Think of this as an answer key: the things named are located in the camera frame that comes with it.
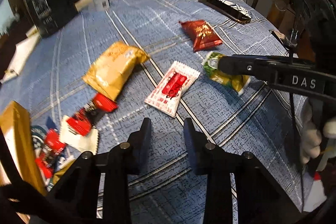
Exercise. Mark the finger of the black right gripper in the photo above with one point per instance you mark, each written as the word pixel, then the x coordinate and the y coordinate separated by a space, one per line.
pixel 237 64

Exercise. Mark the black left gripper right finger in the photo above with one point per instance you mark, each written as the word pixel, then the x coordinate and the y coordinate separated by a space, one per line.
pixel 261 199

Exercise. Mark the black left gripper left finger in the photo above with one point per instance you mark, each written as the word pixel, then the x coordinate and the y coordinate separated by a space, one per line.
pixel 95 189

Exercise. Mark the green pea snack packet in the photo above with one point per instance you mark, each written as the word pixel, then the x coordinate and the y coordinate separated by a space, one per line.
pixel 238 83

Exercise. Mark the dark red snack packet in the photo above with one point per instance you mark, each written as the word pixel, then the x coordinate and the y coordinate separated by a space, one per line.
pixel 202 34

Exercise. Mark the red black candy packet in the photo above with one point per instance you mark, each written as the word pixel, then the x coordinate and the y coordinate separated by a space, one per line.
pixel 87 117

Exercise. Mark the white red snack packet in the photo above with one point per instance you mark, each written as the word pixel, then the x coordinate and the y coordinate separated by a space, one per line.
pixel 177 80

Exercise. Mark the golden yellow snack packet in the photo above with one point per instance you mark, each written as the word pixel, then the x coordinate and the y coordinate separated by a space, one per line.
pixel 110 71

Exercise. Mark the white gloved hand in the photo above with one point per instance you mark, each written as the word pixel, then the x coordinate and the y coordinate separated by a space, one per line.
pixel 311 136

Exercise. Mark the black silver foil packet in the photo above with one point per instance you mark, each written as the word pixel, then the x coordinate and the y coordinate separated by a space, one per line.
pixel 229 9

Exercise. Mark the wooden chair right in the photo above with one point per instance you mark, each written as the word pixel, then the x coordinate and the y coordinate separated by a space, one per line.
pixel 282 16

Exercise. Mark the blue plaid tablecloth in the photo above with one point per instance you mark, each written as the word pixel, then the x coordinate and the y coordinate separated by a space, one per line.
pixel 51 86

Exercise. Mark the gold cardboard tray box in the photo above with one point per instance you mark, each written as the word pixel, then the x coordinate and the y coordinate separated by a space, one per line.
pixel 15 125

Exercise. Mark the white notebook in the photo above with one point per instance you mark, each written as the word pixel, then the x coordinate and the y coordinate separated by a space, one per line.
pixel 21 55

